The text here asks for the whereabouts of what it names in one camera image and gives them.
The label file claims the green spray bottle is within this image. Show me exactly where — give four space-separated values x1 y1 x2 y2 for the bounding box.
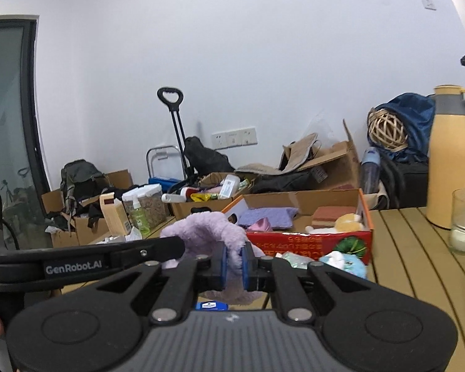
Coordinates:
131 196 151 237

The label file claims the dark framed glass door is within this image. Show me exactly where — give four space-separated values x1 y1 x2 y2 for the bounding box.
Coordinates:
0 15 53 249

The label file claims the black flat bag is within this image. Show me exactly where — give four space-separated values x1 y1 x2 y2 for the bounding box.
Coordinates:
252 170 314 194

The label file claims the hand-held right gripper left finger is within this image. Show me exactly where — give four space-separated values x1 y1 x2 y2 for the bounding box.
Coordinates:
81 242 230 325

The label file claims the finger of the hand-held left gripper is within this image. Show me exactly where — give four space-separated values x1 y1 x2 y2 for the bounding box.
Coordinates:
108 236 186 269

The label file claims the fuzzy lilac plush cloth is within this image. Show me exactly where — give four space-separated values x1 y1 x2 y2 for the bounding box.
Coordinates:
161 212 266 305

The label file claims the white yellow plush sheep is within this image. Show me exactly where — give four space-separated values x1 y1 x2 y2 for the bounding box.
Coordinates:
335 213 365 234

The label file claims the small white box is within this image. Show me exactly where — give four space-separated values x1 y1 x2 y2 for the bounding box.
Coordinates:
218 174 241 200

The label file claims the white bottle red cap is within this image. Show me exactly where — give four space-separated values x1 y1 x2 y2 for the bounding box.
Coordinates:
162 187 200 203

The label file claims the black trolley handle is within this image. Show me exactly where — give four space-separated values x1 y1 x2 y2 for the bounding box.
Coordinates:
157 87 196 187

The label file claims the yellow thermos jug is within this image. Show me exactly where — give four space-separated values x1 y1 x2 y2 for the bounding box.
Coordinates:
426 84 465 230

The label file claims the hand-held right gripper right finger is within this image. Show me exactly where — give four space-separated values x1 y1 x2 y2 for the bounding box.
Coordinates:
240 241 376 324

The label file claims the rattan ball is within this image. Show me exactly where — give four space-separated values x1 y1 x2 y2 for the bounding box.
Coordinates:
367 108 409 150

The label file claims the folded silver step stool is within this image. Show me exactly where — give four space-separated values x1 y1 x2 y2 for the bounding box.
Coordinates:
146 145 183 181

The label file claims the low cardboard box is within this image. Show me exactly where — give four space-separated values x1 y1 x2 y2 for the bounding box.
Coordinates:
170 172 256 221

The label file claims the purple knit pouch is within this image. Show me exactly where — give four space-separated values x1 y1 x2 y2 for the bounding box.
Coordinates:
237 207 299 230

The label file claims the beige carton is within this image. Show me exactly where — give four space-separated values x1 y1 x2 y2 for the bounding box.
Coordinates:
100 193 132 237

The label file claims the red cardboard box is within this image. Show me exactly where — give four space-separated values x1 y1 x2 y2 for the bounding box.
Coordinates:
221 188 374 266

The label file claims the glass cup with candle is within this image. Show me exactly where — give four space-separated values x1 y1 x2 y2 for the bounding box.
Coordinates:
449 188 465 256

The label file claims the white crumpled paper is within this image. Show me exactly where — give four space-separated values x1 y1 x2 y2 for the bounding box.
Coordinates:
97 227 143 245

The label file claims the brick red sponge block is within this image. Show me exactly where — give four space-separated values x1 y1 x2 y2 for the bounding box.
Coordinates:
312 206 345 229

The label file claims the white wall socket strip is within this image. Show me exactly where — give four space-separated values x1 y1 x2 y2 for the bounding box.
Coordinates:
211 126 257 150

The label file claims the dark green backpack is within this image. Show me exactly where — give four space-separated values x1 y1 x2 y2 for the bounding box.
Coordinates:
61 160 109 218

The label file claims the large open cardboard box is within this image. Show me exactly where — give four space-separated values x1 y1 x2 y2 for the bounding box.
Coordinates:
236 119 361 192

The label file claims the clear grain container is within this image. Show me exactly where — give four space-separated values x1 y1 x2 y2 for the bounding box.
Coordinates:
122 184 167 227

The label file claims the white blue plush toy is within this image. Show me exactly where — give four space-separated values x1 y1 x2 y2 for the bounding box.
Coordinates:
318 251 368 280

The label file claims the brown paper bag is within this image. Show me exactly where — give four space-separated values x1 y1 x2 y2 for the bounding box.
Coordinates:
280 132 322 171

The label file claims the blue plastic crate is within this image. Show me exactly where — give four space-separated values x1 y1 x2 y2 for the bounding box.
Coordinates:
148 177 179 194

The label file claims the black trolley bag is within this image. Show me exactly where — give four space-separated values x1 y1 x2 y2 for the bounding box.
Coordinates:
184 136 235 177

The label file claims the blue water bottle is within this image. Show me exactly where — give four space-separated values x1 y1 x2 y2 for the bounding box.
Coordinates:
360 147 382 194

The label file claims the dark blue jacket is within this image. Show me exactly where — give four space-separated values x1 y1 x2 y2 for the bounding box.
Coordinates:
372 92 436 163

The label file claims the cardboard box with clothes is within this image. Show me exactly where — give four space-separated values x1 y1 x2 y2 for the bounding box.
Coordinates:
42 169 134 246

